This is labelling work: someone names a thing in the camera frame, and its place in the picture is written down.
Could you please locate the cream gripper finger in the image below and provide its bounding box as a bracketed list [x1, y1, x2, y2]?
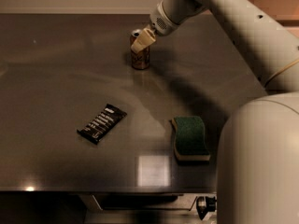
[131, 28, 156, 53]

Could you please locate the orange soda can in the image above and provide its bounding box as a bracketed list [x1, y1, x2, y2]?
[130, 29, 150, 70]

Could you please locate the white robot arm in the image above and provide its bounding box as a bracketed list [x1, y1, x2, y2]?
[131, 0, 299, 224]

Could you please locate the black snack bar wrapper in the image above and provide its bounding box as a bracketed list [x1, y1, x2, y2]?
[77, 104, 127, 145]

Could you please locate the green and yellow sponge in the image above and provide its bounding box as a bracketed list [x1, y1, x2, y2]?
[171, 116, 210, 161]

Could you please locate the black caster under table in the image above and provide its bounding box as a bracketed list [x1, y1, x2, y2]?
[196, 196, 217, 220]

